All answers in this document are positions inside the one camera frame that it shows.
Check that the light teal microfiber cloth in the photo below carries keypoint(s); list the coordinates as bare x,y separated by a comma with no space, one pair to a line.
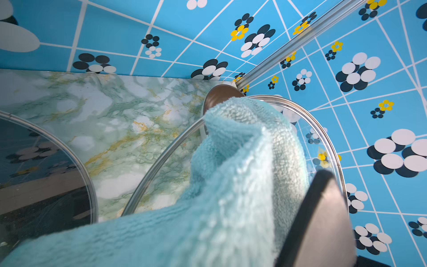
248,179

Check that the glass pot lid black handle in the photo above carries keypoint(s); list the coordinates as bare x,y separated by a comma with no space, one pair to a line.
320,234

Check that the glass lid on black pan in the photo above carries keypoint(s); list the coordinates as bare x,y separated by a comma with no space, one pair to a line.
45,188

